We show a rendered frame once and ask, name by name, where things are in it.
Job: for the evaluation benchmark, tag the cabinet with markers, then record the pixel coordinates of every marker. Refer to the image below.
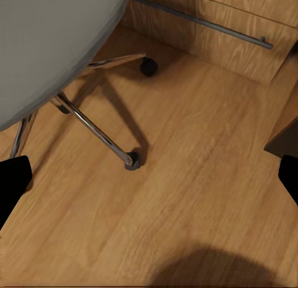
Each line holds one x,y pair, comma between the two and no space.
249,37
284,138

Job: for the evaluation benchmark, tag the swivel chair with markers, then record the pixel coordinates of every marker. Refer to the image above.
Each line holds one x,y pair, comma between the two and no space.
44,46

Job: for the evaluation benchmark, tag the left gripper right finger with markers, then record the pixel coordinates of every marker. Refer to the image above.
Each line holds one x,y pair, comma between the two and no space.
288,174

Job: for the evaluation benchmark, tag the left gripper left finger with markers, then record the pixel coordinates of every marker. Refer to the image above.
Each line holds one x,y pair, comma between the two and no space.
15,175

